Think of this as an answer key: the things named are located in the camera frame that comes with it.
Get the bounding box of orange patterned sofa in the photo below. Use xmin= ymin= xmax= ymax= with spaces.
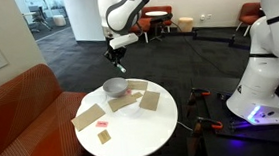
xmin=0 ymin=58 xmax=103 ymax=156

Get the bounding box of white floor cable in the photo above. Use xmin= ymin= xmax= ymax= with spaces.
xmin=176 ymin=119 xmax=194 ymax=133

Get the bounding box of white round ottoman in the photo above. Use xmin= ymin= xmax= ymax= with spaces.
xmin=52 ymin=14 xmax=68 ymax=29

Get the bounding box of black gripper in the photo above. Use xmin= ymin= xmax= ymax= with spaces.
xmin=102 ymin=43 xmax=129 ymax=70

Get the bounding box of large brown paper sheet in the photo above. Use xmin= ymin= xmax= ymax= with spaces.
xmin=137 ymin=88 xmax=163 ymax=113
xmin=126 ymin=78 xmax=150 ymax=93

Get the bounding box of orange handled black clamp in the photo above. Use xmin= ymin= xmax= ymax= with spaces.
xmin=183 ymin=85 xmax=214 ymax=118
xmin=185 ymin=114 xmax=227 ymax=156

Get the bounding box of orange lounge sofa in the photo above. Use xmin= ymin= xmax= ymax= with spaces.
xmin=128 ymin=4 xmax=176 ymax=45

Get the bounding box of small round side table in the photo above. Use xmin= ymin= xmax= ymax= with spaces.
xmin=144 ymin=8 xmax=176 ymax=43

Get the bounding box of beige round ottoman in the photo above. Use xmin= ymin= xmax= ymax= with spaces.
xmin=176 ymin=16 xmax=196 ymax=34

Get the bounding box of round white table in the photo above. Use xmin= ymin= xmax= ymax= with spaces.
xmin=71 ymin=74 xmax=183 ymax=156

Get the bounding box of grey office chair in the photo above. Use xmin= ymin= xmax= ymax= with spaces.
xmin=26 ymin=3 xmax=55 ymax=34

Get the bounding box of orange armchair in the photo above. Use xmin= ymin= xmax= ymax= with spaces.
xmin=233 ymin=0 xmax=266 ymax=38

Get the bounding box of black metal bar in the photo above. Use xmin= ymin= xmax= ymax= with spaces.
xmin=167 ymin=23 xmax=251 ymax=58

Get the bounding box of small striped tan card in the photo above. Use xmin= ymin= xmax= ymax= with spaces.
xmin=131 ymin=91 xmax=144 ymax=101

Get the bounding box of grey bowl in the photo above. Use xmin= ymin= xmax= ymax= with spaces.
xmin=101 ymin=76 xmax=131 ymax=100

